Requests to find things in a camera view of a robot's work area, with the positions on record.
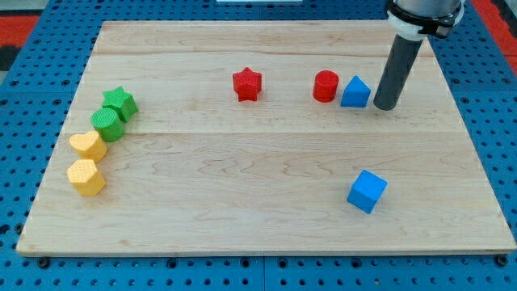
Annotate red star block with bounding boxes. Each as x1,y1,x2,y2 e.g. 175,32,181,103
233,67,262,102

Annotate blue cube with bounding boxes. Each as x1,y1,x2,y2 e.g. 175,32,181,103
347,169,388,213

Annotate green star block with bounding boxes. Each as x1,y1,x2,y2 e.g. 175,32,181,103
102,86,138,123

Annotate wooden board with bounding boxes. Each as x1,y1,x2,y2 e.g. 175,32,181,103
17,20,516,257

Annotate red cylinder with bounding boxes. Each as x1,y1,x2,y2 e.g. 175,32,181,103
313,70,339,103

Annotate blue triangular prism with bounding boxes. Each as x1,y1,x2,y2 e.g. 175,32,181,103
340,76,371,108

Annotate green cylinder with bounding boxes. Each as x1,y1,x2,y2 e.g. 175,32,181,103
90,108,124,142

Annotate yellow heart block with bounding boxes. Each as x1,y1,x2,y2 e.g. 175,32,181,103
69,130,107,162

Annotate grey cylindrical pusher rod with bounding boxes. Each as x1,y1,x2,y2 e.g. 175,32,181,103
373,35,422,111

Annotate yellow hexagon block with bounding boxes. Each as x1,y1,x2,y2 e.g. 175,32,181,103
66,159,106,196

